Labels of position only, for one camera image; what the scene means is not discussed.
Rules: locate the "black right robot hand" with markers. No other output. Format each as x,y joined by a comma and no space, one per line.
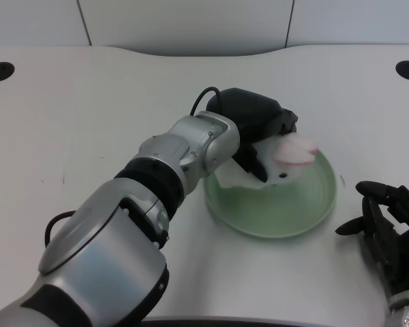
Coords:
388,221

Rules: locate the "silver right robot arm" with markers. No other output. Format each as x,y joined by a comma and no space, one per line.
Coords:
407,308

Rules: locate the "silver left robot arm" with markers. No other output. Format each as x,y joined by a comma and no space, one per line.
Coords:
122,218

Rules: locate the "green round plate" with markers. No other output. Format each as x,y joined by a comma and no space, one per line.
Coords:
276,207

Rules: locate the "white rabbit plush doll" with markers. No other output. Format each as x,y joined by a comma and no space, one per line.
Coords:
286,156

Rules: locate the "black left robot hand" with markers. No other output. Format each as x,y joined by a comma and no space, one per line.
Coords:
255,116

